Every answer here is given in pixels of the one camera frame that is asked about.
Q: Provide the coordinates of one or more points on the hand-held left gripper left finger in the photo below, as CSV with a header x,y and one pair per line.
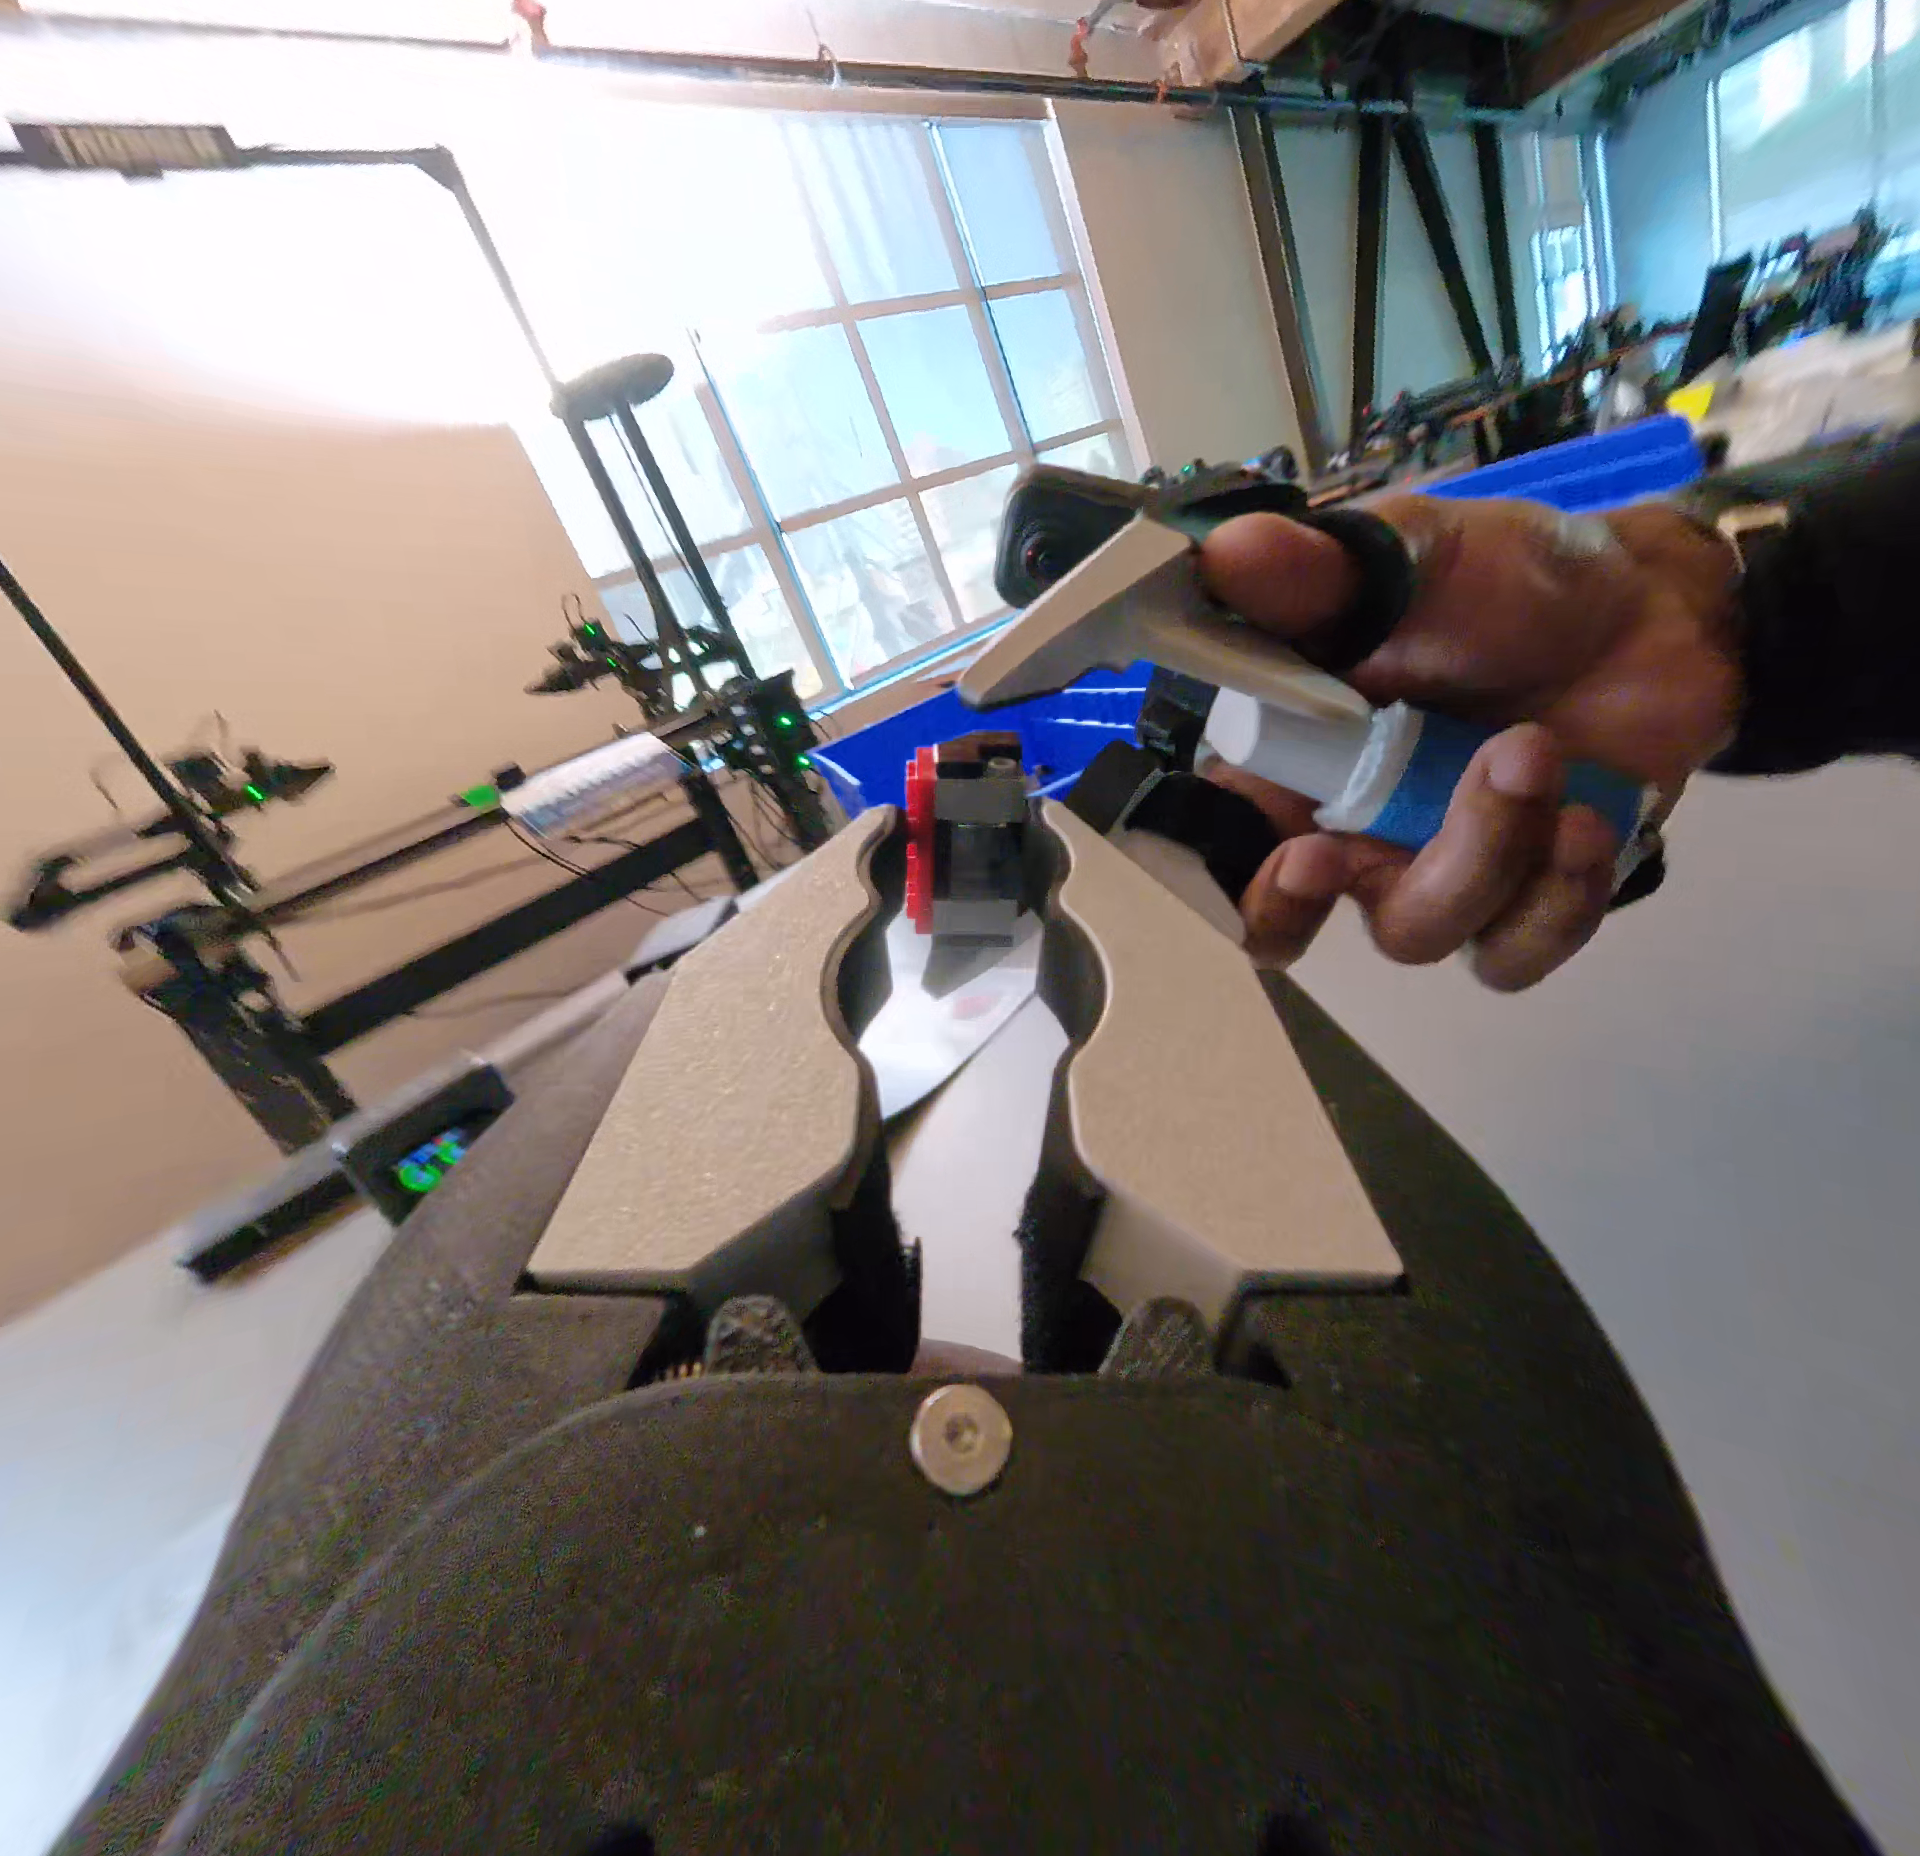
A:
x,y
705,1105

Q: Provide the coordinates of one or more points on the distant tall windows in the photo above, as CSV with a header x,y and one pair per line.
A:
x,y
1801,101

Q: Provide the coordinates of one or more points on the person's right hand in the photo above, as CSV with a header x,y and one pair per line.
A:
x,y
1574,627

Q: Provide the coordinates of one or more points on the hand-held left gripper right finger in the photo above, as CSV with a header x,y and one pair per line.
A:
x,y
1215,1137

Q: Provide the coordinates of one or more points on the red and grey brick assembly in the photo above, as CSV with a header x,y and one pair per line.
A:
x,y
968,852

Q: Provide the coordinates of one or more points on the light blue instruction booklet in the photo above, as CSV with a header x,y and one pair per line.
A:
x,y
939,1047

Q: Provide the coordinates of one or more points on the large grid window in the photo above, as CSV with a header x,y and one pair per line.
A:
x,y
902,419

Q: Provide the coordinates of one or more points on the equipment rack with green lights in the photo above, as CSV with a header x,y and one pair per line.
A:
x,y
449,897

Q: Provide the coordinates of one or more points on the grey desk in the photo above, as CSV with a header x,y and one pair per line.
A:
x,y
1651,1210

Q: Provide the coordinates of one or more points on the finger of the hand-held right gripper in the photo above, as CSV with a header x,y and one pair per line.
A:
x,y
1192,876
1096,611

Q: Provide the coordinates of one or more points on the black flat dock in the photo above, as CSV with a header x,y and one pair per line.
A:
x,y
268,1220

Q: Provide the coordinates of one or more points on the blue printed sign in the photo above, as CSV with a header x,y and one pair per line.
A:
x,y
593,792

